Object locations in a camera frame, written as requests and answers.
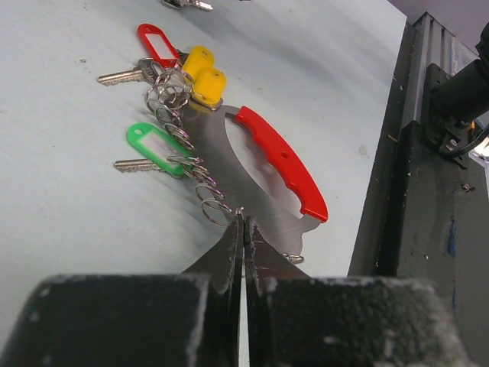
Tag green key tag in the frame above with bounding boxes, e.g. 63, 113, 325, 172
126, 122, 190, 177

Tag yellow key tag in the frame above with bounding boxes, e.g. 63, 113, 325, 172
183, 45, 227, 111

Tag red key tag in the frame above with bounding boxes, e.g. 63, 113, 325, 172
137, 24, 180, 67

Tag blue tag key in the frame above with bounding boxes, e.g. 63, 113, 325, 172
163, 0, 213, 11

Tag metal keyring holder red handle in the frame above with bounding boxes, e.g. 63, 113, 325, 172
144, 68, 329, 265

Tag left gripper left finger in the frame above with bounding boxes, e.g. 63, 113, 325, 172
1, 213, 245, 366

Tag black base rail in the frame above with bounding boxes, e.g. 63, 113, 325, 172
349, 14, 488, 366

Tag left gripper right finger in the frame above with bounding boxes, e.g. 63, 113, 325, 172
244, 217, 473, 366

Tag silver key with red tag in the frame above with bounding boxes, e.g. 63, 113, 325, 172
97, 58, 159, 86

